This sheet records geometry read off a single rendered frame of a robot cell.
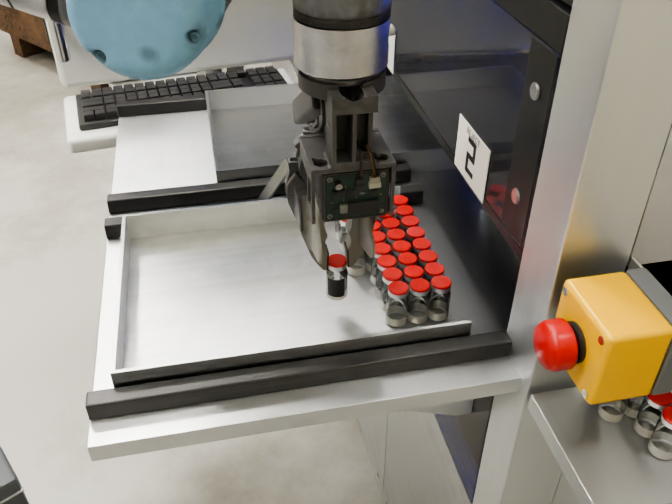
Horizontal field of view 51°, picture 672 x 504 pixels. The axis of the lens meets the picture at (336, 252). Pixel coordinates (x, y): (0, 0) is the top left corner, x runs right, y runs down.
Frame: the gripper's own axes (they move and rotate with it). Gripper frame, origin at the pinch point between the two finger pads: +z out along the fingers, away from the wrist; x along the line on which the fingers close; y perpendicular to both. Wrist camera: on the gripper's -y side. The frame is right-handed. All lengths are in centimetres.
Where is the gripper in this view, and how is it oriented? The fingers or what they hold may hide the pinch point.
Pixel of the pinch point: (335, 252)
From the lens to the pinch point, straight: 69.7
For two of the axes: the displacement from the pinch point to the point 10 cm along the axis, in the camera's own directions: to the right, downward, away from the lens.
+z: 0.0, 8.0, 6.0
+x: 9.8, -1.2, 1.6
